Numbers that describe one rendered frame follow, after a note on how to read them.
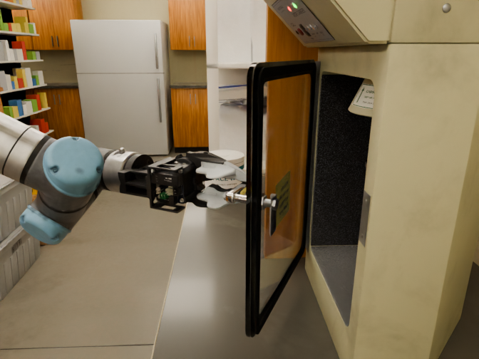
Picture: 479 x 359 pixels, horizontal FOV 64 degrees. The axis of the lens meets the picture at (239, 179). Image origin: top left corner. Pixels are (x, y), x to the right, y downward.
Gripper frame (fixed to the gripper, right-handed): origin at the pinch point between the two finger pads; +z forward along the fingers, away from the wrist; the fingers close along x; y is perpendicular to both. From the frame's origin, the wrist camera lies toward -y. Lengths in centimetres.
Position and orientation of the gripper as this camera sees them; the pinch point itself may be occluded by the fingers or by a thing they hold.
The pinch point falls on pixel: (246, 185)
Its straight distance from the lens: 60.7
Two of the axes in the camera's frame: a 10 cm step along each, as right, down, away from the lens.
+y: -4.1, 2.9, -8.7
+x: 0.0, -9.5, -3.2
